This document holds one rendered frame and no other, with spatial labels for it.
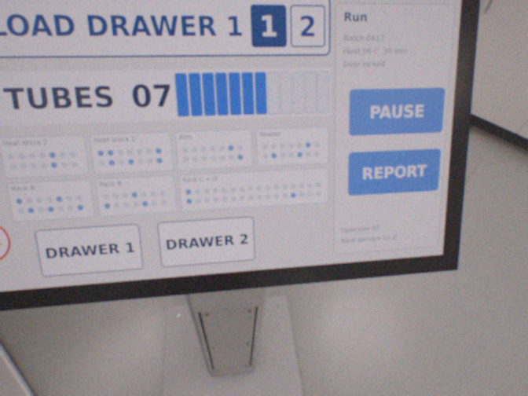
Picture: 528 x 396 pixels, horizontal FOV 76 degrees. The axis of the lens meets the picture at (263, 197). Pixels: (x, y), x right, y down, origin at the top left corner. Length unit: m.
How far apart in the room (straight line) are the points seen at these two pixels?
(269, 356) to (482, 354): 0.79
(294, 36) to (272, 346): 1.11
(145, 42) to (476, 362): 1.49
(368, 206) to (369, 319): 1.11
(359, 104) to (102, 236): 0.28
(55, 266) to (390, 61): 0.37
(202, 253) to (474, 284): 1.49
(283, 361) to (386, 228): 0.97
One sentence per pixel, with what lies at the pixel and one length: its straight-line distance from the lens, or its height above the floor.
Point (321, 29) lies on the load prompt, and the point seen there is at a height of 1.15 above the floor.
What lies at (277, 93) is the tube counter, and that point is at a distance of 0.33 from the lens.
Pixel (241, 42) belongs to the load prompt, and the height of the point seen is 1.15.
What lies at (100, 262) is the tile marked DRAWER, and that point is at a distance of 0.37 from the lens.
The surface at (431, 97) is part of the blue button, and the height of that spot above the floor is 1.11.
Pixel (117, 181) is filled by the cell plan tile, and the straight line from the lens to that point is 0.34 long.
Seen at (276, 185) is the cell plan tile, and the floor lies 1.04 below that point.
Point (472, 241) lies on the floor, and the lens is 1.86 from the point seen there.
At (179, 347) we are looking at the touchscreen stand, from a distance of 1.32.
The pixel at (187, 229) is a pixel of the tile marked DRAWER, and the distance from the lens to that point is 0.34.
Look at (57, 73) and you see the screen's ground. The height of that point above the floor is 1.13.
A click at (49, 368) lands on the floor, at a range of 1.48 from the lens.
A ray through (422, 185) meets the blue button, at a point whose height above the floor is 1.04.
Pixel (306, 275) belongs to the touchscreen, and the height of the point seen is 0.97.
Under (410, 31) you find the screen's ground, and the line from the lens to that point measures 0.38.
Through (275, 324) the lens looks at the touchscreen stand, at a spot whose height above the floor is 0.04.
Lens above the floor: 1.29
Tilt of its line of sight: 51 degrees down
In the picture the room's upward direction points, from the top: 5 degrees clockwise
